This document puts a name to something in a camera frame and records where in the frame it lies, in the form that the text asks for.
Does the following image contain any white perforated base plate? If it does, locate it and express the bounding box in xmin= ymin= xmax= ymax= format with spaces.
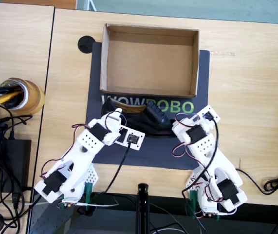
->
xmin=185 ymin=170 xmax=204 ymax=193
xmin=84 ymin=163 xmax=100 ymax=188

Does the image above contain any white usb cable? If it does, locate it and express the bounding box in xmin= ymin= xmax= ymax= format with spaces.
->
xmin=76 ymin=195 xmax=120 ymax=208
xmin=220 ymin=208 xmax=238 ymax=217

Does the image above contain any black perforated metal panel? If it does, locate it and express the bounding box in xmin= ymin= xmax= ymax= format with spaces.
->
xmin=28 ymin=195 xmax=139 ymax=234

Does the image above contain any tan packing tape roll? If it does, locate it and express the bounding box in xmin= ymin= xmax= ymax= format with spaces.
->
xmin=1 ymin=77 xmax=46 ymax=115

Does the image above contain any dark mat with WOWROBO print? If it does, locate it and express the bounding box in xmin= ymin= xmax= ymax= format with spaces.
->
xmin=86 ymin=41 xmax=211 ymax=169

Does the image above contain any black leather dress shoe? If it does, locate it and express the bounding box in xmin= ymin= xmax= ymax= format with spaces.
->
xmin=101 ymin=97 xmax=178 ymax=137

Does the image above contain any brown wooden furniture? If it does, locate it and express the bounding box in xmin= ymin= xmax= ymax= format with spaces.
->
xmin=0 ymin=0 xmax=77 ymax=11

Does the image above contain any gripper white camera mount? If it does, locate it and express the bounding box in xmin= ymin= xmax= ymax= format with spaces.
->
xmin=197 ymin=105 xmax=222 ymax=125
xmin=115 ymin=126 xmax=146 ymax=150

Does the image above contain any black power adapter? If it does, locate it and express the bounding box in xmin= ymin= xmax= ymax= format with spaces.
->
xmin=0 ymin=138 xmax=32 ymax=193

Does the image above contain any camera black cable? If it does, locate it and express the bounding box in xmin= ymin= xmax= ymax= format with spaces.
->
xmin=93 ymin=141 xmax=132 ymax=195
xmin=181 ymin=118 xmax=221 ymax=232

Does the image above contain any green table clamp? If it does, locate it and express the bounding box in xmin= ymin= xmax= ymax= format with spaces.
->
xmin=84 ymin=182 xmax=94 ymax=213
xmin=189 ymin=190 xmax=199 ymax=217

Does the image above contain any open cardboard box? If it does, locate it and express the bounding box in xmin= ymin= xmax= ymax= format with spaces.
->
xmin=99 ymin=23 xmax=200 ymax=99

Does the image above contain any yellow handled cutter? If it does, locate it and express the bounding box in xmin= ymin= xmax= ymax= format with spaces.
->
xmin=0 ymin=90 xmax=22 ymax=106

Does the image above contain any black tool handle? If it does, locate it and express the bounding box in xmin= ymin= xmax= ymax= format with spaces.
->
xmin=4 ymin=97 xmax=24 ymax=110

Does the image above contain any black camera stand pole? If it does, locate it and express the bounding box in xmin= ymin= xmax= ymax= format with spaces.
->
xmin=137 ymin=183 xmax=150 ymax=234

